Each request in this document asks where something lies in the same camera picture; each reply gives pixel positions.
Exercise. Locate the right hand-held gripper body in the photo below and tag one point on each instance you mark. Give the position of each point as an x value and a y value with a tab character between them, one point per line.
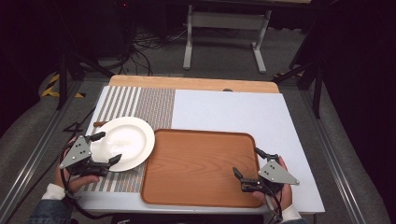
275	174

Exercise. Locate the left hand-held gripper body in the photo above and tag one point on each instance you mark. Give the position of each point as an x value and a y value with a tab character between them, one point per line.
76	152

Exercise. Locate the white plate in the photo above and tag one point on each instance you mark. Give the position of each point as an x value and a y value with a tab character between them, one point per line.
130	140

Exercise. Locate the brown wooden tray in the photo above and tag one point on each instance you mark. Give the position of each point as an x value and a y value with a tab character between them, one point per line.
199	168

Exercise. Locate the person's right hand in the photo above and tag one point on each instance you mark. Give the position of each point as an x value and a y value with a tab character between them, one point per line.
285	196

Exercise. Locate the person's left hand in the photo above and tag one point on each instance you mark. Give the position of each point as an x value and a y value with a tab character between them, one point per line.
81	181

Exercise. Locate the white table board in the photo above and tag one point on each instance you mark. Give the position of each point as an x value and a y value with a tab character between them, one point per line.
233	109

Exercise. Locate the striped woven placemat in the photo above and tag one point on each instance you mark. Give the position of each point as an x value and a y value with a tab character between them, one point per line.
149	105

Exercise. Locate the black tripod stand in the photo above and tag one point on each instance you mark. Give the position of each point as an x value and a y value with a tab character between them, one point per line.
62	81
317	93

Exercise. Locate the yellow black hazard tape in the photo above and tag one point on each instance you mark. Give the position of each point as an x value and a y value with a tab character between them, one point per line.
49	90

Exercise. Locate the black equipment with red light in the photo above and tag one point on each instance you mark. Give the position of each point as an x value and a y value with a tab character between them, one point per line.
124	18

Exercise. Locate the aluminium floor rail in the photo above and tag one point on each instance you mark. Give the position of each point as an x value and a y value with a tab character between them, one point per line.
335	161
29	161

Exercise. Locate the grey metal table frame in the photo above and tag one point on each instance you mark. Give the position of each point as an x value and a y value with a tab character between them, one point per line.
224	21

